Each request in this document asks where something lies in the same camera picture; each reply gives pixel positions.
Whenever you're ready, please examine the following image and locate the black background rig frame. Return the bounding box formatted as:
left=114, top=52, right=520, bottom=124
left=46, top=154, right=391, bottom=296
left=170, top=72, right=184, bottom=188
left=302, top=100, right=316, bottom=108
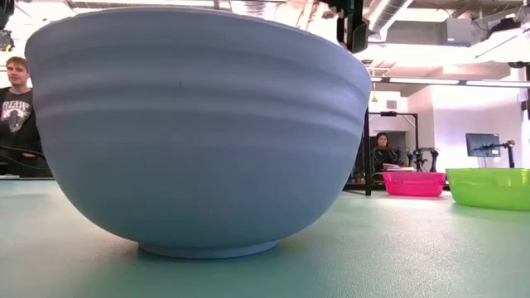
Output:
left=368, top=110, right=419, bottom=171

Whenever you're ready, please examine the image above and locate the black background robot stand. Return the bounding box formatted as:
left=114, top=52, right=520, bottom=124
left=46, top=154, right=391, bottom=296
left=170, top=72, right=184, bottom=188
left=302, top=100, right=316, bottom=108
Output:
left=474, top=139, right=517, bottom=169

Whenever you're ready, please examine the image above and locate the seated person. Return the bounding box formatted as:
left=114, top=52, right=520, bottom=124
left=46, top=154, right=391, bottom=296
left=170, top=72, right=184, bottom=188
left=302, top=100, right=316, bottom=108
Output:
left=372, top=132, right=405, bottom=173

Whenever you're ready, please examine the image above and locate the wooden shelf with black frame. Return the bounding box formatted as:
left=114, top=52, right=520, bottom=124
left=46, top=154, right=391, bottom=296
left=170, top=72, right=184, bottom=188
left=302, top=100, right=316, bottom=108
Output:
left=342, top=108, right=373, bottom=196

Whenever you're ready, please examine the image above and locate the dark computer monitor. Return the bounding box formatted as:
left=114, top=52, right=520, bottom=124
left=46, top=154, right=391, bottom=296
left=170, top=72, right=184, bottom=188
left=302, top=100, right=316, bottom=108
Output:
left=465, top=132, right=501, bottom=158

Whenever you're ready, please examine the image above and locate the silver ceiling duct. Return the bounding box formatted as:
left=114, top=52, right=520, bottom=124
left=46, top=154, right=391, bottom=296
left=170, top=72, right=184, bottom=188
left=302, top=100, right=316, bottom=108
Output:
left=364, top=0, right=415, bottom=34

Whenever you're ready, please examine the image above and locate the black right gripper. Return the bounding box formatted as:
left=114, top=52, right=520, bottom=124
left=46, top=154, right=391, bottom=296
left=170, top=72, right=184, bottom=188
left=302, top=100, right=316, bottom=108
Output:
left=335, top=0, right=370, bottom=54

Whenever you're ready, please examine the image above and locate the small pink plastic bowl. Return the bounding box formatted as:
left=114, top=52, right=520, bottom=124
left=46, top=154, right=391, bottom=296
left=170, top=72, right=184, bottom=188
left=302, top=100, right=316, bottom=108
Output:
left=381, top=171, right=447, bottom=198

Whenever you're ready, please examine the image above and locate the small green plastic bowl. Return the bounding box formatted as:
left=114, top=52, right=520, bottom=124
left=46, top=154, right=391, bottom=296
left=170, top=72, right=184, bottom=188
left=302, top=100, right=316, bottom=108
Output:
left=445, top=166, right=530, bottom=213

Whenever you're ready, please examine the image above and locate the large lavender blue bowl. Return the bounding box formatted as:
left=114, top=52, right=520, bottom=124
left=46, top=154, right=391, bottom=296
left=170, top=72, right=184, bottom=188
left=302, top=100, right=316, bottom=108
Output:
left=23, top=6, right=373, bottom=261

